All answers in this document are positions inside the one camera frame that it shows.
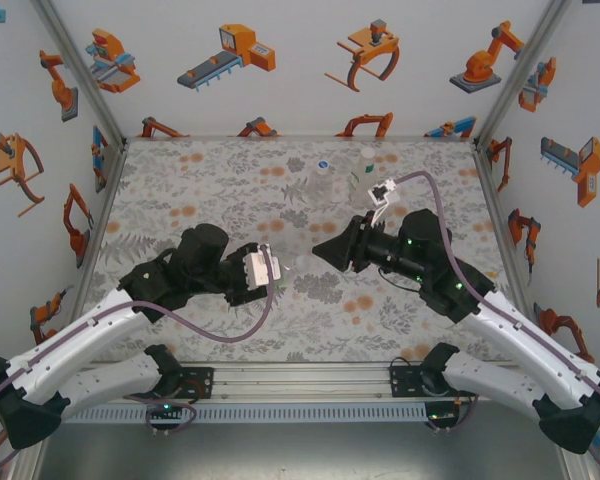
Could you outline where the clear unlabelled plastic bottle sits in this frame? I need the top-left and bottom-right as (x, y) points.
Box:
(309, 159), (337, 206)

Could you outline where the translucent bottle dark green label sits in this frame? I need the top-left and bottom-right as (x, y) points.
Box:
(348, 146), (380, 205)

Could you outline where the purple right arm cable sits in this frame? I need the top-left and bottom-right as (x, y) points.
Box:
(395, 170), (600, 386)

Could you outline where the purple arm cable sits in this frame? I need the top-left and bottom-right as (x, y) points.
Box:
(0, 243), (276, 474)
(395, 170), (600, 386)

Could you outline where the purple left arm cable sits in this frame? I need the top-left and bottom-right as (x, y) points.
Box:
(0, 243), (276, 474)

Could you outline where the aluminium table side rail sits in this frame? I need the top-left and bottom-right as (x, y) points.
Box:
(472, 142), (551, 364)
(54, 139), (130, 364)

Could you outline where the wide aluminium frame rail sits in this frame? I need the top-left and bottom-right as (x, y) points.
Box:
(33, 360), (572, 404)

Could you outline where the slotted grey cable duct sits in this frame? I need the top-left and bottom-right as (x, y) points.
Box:
(79, 402), (429, 425)

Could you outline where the aluminium frame post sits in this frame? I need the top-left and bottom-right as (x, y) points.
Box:
(29, 0), (130, 149)
(12, 439), (49, 480)
(554, 447), (599, 480)
(473, 0), (576, 149)

